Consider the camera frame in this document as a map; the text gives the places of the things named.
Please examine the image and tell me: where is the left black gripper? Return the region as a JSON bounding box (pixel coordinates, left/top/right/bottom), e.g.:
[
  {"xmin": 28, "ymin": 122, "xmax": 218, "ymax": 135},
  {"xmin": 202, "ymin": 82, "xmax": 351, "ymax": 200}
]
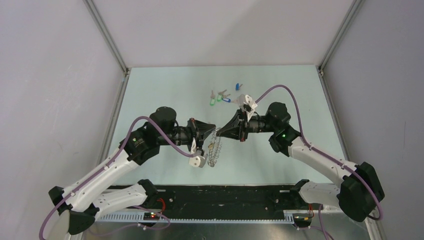
[{"xmin": 158, "ymin": 118, "xmax": 215, "ymax": 153}]

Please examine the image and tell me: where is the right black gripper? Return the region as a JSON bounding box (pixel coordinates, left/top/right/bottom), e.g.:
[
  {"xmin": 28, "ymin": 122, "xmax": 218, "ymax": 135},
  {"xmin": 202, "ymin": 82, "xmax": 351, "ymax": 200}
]
[{"xmin": 216, "ymin": 107, "xmax": 277, "ymax": 143}]

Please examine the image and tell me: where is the metal keyring disc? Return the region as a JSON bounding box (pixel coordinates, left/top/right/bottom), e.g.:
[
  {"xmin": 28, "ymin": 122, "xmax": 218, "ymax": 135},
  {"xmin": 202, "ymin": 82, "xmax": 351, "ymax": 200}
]
[{"xmin": 207, "ymin": 128, "xmax": 222, "ymax": 168}]

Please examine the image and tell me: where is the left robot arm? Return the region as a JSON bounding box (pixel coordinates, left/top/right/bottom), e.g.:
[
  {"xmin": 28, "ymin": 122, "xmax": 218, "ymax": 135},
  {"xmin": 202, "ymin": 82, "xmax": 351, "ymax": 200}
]
[{"xmin": 48, "ymin": 106, "xmax": 216, "ymax": 235}]

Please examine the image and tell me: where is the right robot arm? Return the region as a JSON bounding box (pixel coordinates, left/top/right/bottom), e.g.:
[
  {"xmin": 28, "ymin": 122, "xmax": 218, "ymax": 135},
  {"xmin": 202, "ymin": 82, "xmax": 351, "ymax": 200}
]
[{"xmin": 217, "ymin": 102, "xmax": 385, "ymax": 222}]

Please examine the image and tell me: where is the blue tag key middle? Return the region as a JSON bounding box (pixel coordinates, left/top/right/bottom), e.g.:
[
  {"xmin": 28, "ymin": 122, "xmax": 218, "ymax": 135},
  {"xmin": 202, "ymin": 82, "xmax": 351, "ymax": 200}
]
[{"xmin": 222, "ymin": 94, "xmax": 231, "ymax": 103}]

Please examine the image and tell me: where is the blue tag key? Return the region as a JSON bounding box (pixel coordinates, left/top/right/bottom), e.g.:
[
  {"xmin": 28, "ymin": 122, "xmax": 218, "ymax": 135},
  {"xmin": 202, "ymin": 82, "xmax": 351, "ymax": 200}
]
[
  {"xmin": 235, "ymin": 83, "xmax": 243, "ymax": 91},
  {"xmin": 222, "ymin": 94, "xmax": 231, "ymax": 103}
]

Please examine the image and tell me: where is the green tag key left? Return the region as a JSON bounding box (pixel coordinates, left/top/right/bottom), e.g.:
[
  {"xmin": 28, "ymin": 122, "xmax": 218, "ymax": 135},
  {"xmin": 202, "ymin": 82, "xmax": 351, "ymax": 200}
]
[{"xmin": 209, "ymin": 90, "xmax": 216, "ymax": 106}]

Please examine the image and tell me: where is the green tag key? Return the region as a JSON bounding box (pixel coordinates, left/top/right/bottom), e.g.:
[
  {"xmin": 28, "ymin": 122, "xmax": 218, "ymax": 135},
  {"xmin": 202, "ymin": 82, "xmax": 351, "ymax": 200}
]
[
  {"xmin": 209, "ymin": 90, "xmax": 216, "ymax": 106},
  {"xmin": 216, "ymin": 89, "xmax": 227, "ymax": 102}
]

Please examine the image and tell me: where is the green tag key centre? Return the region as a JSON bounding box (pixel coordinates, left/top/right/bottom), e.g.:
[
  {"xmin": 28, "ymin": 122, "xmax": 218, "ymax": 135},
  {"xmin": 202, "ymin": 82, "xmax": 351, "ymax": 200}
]
[{"xmin": 216, "ymin": 89, "xmax": 227, "ymax": 102}]

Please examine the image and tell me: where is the blue tag key far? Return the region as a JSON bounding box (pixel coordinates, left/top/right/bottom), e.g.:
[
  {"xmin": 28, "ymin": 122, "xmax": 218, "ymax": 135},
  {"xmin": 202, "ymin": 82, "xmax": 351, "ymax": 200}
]
[{"xmin": 235, "ymin": 83, "xmax": 243, "ymax": 91}]

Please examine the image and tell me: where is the left electronics board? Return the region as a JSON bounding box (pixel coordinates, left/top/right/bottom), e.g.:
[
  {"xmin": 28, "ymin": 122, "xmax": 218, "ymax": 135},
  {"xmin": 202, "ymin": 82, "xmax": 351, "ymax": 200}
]
[{"xmin": 142, "ymin": 212, "xmax": 162, "ymax": 222}]

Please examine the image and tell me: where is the electronics board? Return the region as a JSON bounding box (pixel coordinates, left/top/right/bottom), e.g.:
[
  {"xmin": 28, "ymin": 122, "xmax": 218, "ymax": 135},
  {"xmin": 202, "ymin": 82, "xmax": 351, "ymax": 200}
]
[
  {"xmin": 142, "ymin": 212, "xmax": 162, "ymax": 222},
  {"xmin": 293, "ymin": 215, "xmax": 313, "ymax": 222}
]

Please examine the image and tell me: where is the right electronics board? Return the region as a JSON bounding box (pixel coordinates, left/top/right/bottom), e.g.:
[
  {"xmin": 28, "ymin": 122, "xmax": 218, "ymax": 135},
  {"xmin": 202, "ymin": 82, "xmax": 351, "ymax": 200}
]
[{"xmin": 293, "ymin": 215, "xmax": 313, "ymax": 222}]

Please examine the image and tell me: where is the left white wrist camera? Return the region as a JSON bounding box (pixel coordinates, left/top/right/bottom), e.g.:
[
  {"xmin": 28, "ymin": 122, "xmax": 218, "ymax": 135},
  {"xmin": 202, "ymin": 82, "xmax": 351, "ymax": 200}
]
[{"xmin": 188, "ymin": 138, "xmax": 207, "ymax": 168}]

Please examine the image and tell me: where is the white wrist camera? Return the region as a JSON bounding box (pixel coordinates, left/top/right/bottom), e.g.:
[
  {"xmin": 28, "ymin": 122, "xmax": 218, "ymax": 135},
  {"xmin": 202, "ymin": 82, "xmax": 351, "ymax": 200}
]
[
  {"xmin": 188, "ymin": 138, "xmax": 207, "ymax": 168},
  {"xmin": 236, "ymin": 94, "xmax": 258, "ymax": 122}
]

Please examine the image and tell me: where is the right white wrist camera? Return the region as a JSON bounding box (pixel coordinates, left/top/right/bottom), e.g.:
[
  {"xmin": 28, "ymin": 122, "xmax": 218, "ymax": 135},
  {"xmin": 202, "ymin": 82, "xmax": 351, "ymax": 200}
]
[{"xmin": 236, "ymin": 94, "xmax": 258, "ymax": 122}]

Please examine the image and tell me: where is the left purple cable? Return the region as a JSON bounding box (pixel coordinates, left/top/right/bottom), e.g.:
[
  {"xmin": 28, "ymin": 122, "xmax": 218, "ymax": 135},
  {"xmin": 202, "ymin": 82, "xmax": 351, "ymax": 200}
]
[{"xmin": 38, "ymin": 115, "xmax": 200, "ymax": 240}]

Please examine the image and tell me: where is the purple cable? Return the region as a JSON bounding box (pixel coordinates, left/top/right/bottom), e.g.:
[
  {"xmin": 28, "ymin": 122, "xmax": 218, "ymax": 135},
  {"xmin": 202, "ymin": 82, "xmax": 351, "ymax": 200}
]
[
  {"xmin": 254, "ymin": 84, "xmax": 384, "ymax": 222},
  {"xmin": 38, "ymin": 115, "xmax": 200, "ymax": 240}
]

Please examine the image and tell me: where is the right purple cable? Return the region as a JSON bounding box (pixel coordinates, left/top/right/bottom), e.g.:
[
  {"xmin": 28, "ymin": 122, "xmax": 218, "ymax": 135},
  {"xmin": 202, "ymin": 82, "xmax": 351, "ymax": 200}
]
[{"xmin": 254, "ymin": 84, "xmax": 384, "ymax": 222}]

